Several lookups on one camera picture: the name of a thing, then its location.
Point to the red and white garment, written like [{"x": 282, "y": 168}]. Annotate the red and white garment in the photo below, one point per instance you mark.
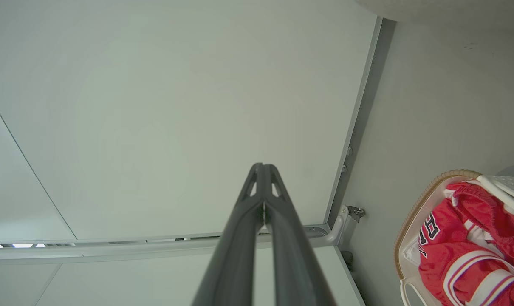
[{"x": 473, "y": 255}]

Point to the white laundry basket woven rim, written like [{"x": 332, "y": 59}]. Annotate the white laundry basket woven rim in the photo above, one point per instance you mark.
[{"x": 410, "y": 225}]

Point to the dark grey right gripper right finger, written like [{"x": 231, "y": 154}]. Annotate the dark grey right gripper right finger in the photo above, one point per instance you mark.
[{"x": 291, "y": 255}]

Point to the grey metal frame post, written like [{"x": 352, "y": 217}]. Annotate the grey metal frame post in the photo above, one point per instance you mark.
[{"x": 361, "y": 119}]

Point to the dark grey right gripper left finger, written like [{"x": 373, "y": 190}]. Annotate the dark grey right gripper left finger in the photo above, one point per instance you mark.
[{"x": 235, "y": 246}]

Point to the metal caster bracket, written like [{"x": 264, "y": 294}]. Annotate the metal caster bracket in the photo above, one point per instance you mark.
[{"x": 355, "y": 212}]

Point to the grey metal frame rail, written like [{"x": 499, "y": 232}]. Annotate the grey metal frame rail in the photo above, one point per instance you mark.
[{"x": 112, "y": 249}]

